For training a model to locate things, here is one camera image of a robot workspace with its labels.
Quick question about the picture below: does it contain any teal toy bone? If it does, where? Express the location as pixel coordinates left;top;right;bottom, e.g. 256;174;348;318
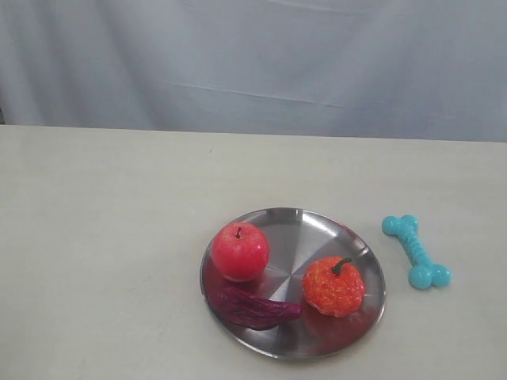
381;215;452;290

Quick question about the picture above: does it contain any red toy apple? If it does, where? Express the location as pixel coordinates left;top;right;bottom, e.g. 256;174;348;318
211;222;270;282

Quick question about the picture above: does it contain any orange toy pumpkin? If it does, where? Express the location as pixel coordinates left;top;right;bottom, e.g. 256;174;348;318
302;256;366;317

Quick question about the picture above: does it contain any purple toy sweet potato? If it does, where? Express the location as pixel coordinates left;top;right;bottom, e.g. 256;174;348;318
207;287;302;331

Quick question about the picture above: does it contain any grey-blue backdrop cloth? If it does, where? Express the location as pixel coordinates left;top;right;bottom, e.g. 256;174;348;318
1;1;506;142

